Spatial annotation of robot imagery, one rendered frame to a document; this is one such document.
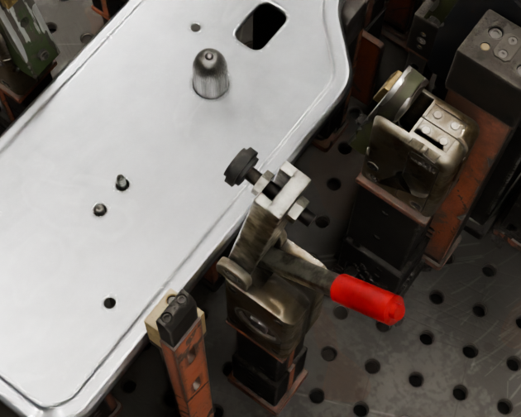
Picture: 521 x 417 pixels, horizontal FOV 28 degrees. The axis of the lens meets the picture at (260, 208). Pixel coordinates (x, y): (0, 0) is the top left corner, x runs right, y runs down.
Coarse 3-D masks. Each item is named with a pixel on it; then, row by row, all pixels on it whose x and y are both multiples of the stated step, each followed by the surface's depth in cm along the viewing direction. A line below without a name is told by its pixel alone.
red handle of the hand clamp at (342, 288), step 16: (272, 256) 79; (288, 256) 78; (288, 272) 77; (304, 272) 76; (320, 272) 76; (320, 288) 75; (336, 288) 74; (352, 288) 73; (368, 288) 72; (352, 304) 73; (368, 304) 72; (384, 304) 71; (400, 304) 71; (384, 320) 71
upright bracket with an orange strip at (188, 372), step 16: (176, 304) 65; (192, 304) 66; (160, 320) 65; (176, 320) 65; (192, 320) 68; (160, 336) 68; (176, 336) 67; (192, 336) 71; (176, 352) 69; (192, 352) 76; (176, 368) 74; (192, 368) 77; (176, 384) 79; (192, 384) 81; (208, 384) 87; (176, 400) 86; (192, 400) 85; (208, 400) 92; (192, 416) 90; (208, 416) 98
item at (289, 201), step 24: (240, 168) 67; (288, 168) 67; (264, 192) 68; (288, 192) 67; (264, 216) 67; (288, 216) 68; (312, 216) 68; (240, 240) 75; (264, 240) 71; (240, 264) 80
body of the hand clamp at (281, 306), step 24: (288, 240) 83; (240, 288) 81; (264, 288) 81; (288, 288) 81; (240, 312) 87; (264, 312) 82; (288, 312) 81; (312, 312) 86; (240, 336) 96; (264, 336) 88; (288, 336) 84; (240, 360) 104; (264, 360) 98; (288, 360) 100; (240, 384) 112; (264, 384) 104; (288, 384) 108
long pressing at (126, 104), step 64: (128, 0) 98; (192, 0) 97; (256, 0) 98; (320, 0) 98; (128, 64) 95; (192, 64) 95; (256, 64) 95; (320, 64) 95; (64, 128) 92; (128, 128) 92; (192, 128) 92; (256, 128) 92; (320, 128) 93; (0, 192) 90; (64, 192) 90; (128, 192) 90; (192, 192) 90; (0, 256) 87; (64, 256) 87; (128, 256) 88; (192, 256) 87; (0, 320) 85; (64, 320) 85; (128, 320) 85; (0, 384) 84; (64, 384) 83
